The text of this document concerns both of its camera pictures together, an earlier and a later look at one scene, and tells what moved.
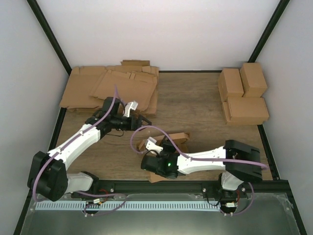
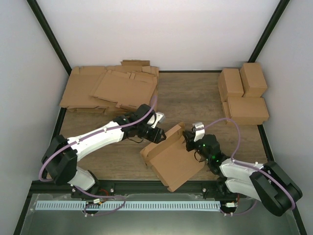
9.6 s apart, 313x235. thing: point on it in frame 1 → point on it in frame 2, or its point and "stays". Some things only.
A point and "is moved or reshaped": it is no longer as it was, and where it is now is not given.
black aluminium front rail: [179, 187] stays
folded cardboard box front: [242, 110] stays
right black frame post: [281, 8] stays
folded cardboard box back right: [253, 81] stays
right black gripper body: [172, 148] → [190, 148]
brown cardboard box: [181, 139] is moved or reshaped
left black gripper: [139, 122] → [155, 138]
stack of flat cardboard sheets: [88, 86] stays
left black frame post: [51, 36] stays
